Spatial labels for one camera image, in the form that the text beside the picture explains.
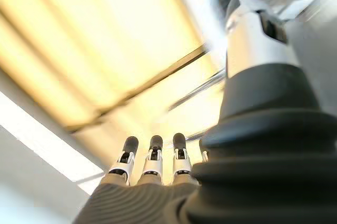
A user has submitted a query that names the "yellow window with dark frame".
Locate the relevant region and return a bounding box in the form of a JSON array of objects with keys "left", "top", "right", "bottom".
[{"left": 0, "top": 0, "right": 229, "bottom": 146}]

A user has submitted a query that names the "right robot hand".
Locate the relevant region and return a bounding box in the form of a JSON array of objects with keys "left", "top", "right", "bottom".
[{"left": 73, "top": 0, "right": 337, "bottom": 224}]

